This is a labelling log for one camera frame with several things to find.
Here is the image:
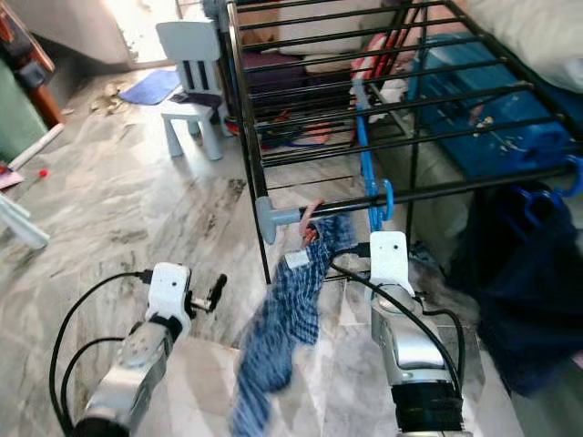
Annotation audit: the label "blue plaid shirt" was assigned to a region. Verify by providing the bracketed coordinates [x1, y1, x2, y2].
[230, 214, 356, 437]

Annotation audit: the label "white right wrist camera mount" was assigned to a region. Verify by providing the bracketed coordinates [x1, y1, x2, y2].
[370, 231, 411, 294]

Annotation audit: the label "blue floor mat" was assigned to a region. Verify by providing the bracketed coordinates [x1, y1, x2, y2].
[118, 68, 181, 106]

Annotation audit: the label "dark navy garment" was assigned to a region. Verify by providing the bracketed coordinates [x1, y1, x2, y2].
[446, 178, 583, 397]

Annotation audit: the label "brown wooden post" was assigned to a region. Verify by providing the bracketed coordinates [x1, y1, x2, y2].
[0, 0, 56, 124]

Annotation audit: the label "white tube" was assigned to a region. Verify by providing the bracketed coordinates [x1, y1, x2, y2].
[9, 123, 65, 172]

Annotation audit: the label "black metal drying rack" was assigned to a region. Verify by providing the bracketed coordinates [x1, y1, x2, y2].
[219, 0, 583, 283]

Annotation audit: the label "green bin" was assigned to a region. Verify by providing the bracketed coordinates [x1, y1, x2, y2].
[0, 59, 48, 165]

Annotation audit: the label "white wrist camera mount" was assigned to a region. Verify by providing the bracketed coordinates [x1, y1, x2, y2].
[370, 231, 411, 294]
[148, 262, 194, 320]

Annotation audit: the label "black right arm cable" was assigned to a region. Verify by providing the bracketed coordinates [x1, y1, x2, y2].
[331, 242, 465, 392]

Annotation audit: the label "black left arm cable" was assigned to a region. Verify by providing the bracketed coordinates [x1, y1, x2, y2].
[48, 270, 156, 437]

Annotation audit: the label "blue plastic storage box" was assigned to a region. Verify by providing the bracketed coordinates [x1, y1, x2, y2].
[405, 32, 583, 178]

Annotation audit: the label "blue plastic hanger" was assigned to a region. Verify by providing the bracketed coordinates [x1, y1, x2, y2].
[515, 155, 583, 215]
[353, 82, 385, 233]
[378, 178, 396, 224]

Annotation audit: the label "brown crumpled scraps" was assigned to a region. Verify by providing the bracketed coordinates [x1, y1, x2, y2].
[91, 82, 130, 115]

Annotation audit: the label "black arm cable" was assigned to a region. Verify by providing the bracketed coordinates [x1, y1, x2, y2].
[331, 242, 465, 392]
[48, 270, 156, 437]

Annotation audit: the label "beige pillow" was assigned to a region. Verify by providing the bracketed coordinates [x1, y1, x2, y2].
[465, 0, 583, 69]

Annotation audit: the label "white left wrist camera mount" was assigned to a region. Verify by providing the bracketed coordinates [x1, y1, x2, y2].
[148, 262, 194, 320]

